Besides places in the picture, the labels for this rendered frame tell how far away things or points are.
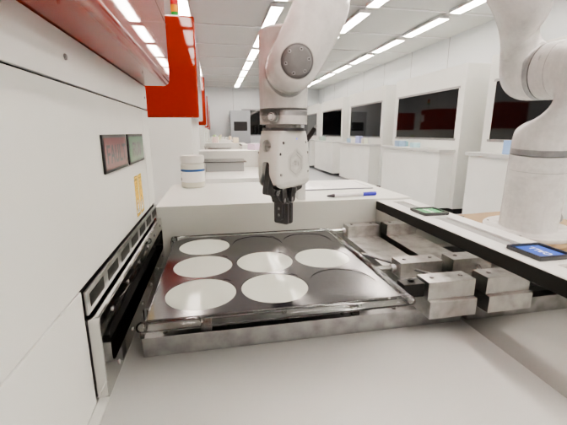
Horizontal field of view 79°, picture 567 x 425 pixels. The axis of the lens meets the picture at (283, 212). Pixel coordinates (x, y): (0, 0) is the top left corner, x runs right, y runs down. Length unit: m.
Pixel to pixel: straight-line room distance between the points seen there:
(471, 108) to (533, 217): 4.46
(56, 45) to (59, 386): 0.29
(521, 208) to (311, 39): 0.64
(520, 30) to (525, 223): 0.41
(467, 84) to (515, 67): 4.37
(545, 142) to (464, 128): 4.40
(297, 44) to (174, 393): 0.48
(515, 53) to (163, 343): 0.88
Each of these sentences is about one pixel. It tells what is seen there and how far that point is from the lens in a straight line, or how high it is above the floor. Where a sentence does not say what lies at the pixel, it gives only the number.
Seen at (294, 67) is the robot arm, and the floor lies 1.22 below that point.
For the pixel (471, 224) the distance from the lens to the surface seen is 0.73.
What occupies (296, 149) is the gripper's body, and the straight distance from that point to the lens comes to 0.62.
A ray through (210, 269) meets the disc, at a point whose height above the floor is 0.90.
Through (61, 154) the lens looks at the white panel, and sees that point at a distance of 0.37.
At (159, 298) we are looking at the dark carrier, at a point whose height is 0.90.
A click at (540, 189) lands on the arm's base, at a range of 0.95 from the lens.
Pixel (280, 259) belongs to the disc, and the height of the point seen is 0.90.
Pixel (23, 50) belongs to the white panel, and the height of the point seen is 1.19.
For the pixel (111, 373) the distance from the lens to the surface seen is 0.46.
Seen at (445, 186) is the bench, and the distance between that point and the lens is 5.35.
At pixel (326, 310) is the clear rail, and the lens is 0.48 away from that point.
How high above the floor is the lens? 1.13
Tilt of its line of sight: 13 degrees down
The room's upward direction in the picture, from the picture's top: straight up
